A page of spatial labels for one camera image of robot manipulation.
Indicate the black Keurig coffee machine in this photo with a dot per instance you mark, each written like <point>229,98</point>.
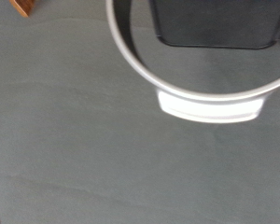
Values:
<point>214,25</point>

